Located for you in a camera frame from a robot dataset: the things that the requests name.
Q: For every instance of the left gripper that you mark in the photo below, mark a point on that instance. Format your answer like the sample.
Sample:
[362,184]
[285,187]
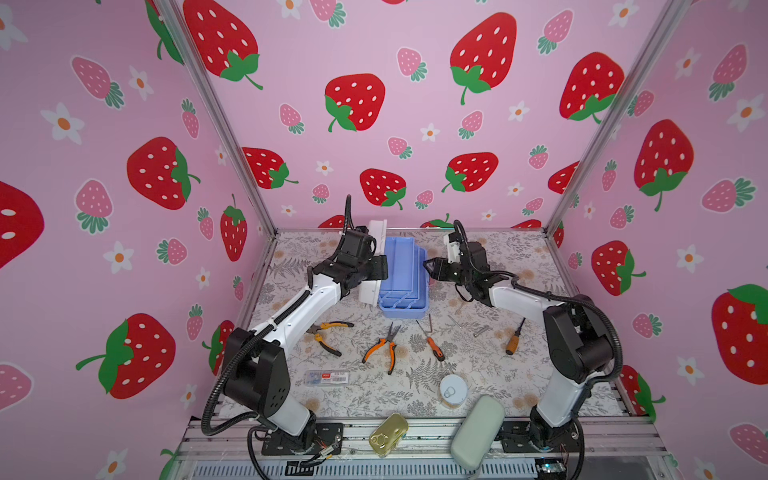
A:
[378,267]

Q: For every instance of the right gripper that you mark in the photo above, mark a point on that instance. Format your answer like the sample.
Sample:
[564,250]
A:
[439,264]

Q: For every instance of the white tool box pink handle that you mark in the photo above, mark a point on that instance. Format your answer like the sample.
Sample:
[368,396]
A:
[404,294]

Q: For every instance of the yellow handled black pliers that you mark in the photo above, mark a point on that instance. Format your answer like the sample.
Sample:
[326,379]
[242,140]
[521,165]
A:
[319,334]

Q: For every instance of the orange needle nose pliers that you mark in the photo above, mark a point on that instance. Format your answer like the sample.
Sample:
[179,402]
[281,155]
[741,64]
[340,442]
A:
[389,344]

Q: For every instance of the orange handled small tool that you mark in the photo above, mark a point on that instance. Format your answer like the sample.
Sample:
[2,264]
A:
[428,332]

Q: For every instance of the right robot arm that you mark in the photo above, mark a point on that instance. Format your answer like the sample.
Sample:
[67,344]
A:
[583,345]

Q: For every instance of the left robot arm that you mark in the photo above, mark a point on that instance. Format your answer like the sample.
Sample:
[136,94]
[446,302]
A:
[254,370]

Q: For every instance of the small metal bolt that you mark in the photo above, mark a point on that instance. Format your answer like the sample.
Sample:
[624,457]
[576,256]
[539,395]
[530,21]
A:
[481,330]

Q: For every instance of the gold sardine tin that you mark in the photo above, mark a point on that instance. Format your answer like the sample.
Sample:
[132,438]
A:
[388,434]

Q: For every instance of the grey green glasses case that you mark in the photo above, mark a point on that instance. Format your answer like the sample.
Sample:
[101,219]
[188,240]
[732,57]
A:
[474,438]

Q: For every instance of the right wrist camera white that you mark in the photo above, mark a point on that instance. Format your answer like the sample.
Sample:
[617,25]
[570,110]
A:
[453,243]

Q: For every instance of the aluminium front rail frame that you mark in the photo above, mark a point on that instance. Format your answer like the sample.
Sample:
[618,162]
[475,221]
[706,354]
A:
[605,448]

